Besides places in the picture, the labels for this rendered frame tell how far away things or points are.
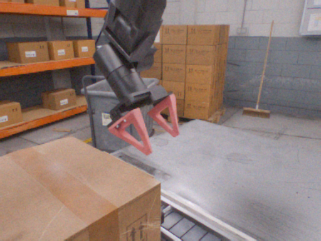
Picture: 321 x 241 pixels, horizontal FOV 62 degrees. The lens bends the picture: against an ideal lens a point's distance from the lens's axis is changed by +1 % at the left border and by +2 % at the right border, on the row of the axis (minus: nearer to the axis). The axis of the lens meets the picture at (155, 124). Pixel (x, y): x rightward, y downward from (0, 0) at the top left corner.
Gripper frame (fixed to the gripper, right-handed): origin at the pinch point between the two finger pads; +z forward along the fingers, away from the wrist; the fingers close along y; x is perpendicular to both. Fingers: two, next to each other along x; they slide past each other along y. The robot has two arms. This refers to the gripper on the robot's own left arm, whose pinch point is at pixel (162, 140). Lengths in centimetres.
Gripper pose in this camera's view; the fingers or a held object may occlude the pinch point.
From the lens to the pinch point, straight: 47.9
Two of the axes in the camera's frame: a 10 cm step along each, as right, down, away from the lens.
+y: 5.3, -2.8, 8.0
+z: 5.3, 8.5, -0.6
